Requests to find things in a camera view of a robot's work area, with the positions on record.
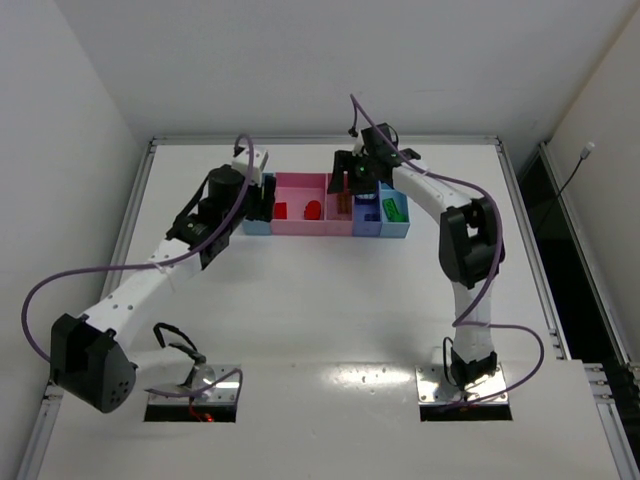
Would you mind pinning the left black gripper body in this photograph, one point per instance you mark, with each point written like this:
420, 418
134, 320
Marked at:
267, 197

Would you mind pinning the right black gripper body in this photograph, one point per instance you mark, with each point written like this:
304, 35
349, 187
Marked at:
338, 170

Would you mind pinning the red lego brick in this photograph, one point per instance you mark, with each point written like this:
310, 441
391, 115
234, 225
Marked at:
280, 211

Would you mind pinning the tan lego brick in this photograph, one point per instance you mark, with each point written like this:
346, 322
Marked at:
343, 204

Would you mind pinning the red apple lego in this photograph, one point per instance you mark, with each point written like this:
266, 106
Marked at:
313, 211

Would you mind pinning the green lego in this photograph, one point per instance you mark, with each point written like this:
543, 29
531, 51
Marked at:
392, 212

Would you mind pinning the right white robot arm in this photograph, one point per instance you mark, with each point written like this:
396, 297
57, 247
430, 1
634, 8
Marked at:
470, 245

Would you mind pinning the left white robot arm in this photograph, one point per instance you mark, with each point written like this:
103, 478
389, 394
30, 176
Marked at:
89, 354

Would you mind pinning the dark blue bin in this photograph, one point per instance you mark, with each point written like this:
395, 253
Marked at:
362, 228

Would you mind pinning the large pink bin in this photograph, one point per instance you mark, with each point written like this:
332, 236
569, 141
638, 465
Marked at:
296, 191

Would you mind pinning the small pink bin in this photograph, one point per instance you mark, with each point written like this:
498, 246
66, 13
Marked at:
337, 225

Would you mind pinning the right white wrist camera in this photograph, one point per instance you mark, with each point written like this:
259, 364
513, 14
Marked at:
359, 148

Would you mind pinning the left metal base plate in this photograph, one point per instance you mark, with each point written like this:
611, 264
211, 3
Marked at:
215, 385

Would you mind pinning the metal base plate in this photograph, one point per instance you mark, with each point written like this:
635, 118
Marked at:
215, 385
435, 391

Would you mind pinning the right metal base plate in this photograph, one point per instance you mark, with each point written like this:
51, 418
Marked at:
435, 391

